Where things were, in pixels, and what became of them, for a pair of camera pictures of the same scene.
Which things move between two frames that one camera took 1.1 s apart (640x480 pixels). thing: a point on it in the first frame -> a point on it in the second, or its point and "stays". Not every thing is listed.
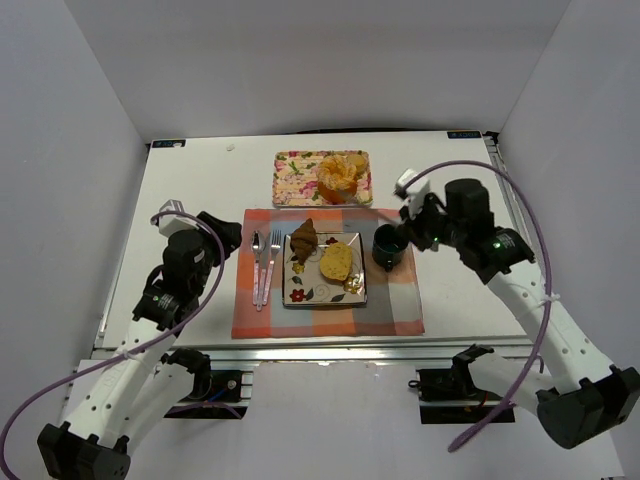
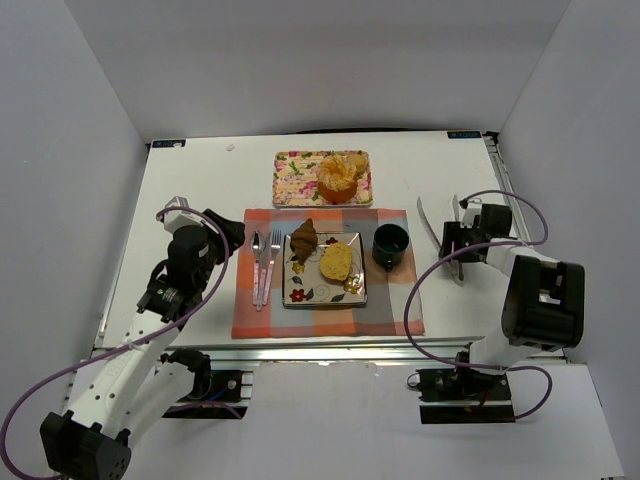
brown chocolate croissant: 303,241 stays
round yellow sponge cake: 336,260 stays
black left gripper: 220,232 stays
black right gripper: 417,223 -> 454,242
